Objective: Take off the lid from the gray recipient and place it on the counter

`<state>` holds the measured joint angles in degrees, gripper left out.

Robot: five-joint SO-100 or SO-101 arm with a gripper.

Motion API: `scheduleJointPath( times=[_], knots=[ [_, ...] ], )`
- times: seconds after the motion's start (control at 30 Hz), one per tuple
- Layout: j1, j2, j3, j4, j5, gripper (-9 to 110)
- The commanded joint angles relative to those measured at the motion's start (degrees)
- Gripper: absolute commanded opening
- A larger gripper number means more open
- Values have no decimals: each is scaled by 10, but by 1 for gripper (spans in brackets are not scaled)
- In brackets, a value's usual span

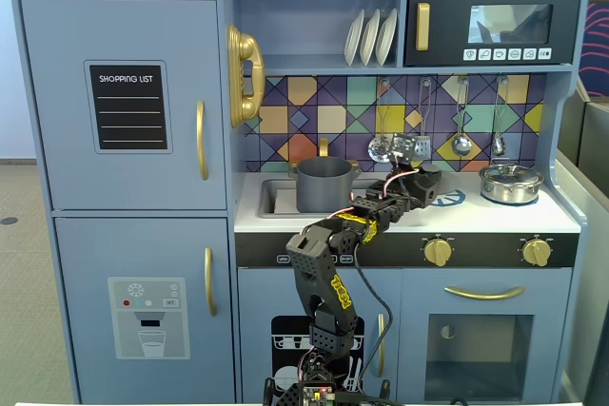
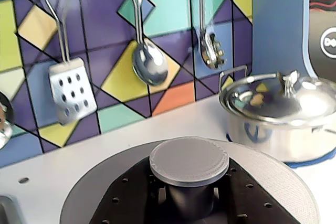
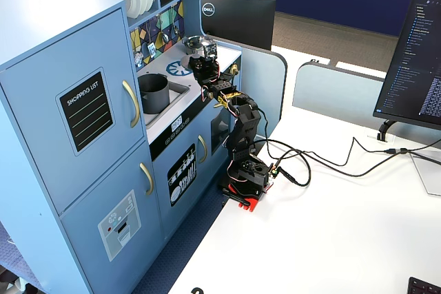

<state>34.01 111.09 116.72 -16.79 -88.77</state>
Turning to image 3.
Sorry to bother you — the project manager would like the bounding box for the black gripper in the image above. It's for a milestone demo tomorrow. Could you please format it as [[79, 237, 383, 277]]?
[[188, 55, 223, 86]]

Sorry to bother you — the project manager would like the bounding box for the red robot base clamp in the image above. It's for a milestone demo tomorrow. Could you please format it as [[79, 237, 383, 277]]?
[[221, 183, 275, 213]]

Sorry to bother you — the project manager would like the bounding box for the silver pot lid black knob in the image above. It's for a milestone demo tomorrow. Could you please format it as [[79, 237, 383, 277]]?
[[182, 34, 208, 49]]

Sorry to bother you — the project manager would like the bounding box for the silver metal toy pot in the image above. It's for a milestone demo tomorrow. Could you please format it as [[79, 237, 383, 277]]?
[[181, 35, 208, 58]]

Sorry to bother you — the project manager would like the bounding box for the gray toy sink basin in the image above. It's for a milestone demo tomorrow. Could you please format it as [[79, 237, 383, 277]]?
[[142, 82, 191, 127]]

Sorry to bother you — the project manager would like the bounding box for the silver toy ladle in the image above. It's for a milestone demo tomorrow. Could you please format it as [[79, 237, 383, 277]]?
[[170, 11, 181, 37]]

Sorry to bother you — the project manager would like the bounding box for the silver toy spoon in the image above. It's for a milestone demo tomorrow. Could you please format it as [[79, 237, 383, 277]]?
[[158, 13, 170, 44]]

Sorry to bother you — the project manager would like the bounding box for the silver toy spatula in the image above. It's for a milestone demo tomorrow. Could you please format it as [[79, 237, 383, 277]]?
[[147, 20, 158, 58]]

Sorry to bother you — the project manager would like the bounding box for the black Dell monitor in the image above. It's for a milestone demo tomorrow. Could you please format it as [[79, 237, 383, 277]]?
[[200, 0, 277, 52]]

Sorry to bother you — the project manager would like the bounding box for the dark gray toy pot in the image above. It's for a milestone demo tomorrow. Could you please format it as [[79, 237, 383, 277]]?
[[137, 73, 171, 115]]

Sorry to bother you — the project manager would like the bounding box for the light blue desk divider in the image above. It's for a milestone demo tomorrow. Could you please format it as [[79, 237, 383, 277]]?
[[213, 39, 289, 140], [292, 61, 386, 123]]

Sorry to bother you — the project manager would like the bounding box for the silver toy strainer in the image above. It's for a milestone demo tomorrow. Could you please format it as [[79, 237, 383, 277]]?
[[133, 28, 145, 66]]

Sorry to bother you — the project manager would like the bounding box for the black shopping list chalkboard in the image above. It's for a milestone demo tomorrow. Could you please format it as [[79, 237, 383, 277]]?
[[59, 71, 114, 153]]

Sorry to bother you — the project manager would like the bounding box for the blue wooden toy kitchen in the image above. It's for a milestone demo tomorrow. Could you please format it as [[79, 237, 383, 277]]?
[[0, 0, 243, 294]]

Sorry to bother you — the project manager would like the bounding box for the black monitor showing code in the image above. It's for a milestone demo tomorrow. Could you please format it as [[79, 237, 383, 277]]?
[[373, 0, 441, 132]]

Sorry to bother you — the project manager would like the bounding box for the black keyboard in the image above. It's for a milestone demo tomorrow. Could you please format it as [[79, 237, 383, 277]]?
[[407, 276, 441, 294]]

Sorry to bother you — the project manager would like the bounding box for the small wrist camera board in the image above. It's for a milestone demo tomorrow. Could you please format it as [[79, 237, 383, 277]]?
[[201, 43, 219, 61]]

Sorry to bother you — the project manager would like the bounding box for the gold fridge door handle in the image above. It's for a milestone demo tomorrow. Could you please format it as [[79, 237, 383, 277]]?
[[121, 80, 141, 129]]

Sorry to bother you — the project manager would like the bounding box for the gold dishwasher door handle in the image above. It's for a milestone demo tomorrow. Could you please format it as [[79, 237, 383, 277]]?
[[197, 134, 209, 165]]

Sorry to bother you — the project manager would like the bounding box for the gold freezer door handle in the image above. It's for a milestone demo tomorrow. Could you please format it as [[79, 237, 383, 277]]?
[[139, 162, 155, 196]]

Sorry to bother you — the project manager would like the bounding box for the looped black usb cable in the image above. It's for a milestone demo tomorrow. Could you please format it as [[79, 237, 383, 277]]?
[[267, 139, 312, 188]]

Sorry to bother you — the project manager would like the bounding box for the long black power cable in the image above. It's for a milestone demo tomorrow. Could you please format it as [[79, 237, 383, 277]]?
[[254, 107, 441, 179]]

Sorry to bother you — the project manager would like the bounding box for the silver monitor base plate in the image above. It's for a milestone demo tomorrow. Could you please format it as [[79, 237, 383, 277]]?
[[409, 151, 441, 196]]

